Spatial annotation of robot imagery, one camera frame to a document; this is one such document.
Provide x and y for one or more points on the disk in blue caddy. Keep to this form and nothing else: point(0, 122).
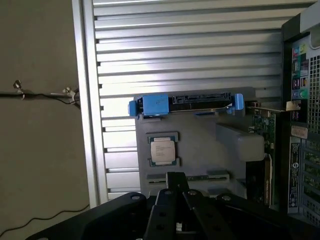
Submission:
point(155, 103)

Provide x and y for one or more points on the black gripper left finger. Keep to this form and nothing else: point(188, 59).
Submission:
point(160, 215)

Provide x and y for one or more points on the green graphics card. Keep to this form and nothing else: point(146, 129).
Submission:
point(262, 130)

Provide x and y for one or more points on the black open PC case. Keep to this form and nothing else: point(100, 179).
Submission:
point(307, 155)

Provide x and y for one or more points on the grey plastic parts rack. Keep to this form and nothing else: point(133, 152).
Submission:
point(200, 145)

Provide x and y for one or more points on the silver CPU chip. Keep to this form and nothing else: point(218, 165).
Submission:
point(163, 150)

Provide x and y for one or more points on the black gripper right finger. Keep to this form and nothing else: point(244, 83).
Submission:
point(200, 215)

